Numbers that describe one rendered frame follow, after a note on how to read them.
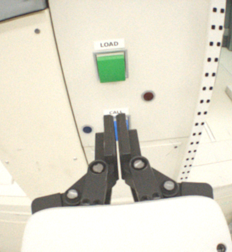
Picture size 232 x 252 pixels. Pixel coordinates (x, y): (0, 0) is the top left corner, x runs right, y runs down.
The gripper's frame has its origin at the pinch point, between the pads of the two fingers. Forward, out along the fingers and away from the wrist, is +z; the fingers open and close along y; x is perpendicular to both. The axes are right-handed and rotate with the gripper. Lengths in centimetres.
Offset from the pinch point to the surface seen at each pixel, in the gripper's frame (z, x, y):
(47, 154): 12.4, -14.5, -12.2
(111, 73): 11.4, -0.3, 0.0
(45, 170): 12.4, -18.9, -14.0
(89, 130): 12.7, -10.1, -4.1
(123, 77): 11.4, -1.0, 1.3
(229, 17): 102, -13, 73
